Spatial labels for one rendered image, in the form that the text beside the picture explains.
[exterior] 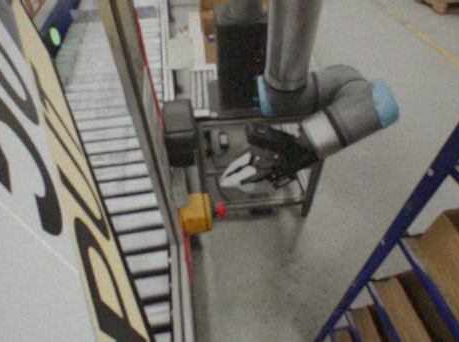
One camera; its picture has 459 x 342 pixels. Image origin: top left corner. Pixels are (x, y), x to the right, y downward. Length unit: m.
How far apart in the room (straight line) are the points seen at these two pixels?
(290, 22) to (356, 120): 0.21
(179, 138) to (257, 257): 1.14
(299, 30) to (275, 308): 1.25
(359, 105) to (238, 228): 1.23
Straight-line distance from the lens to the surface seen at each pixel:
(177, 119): 0.62
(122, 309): 0.18
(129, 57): 0.48
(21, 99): 0.19
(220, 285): 1.58
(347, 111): 0.62
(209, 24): 1.72
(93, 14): 2.08
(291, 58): 0.60
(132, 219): 0.90
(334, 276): 1.67
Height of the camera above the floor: 1.46
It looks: 47 degrees down
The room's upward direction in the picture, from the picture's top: straight up
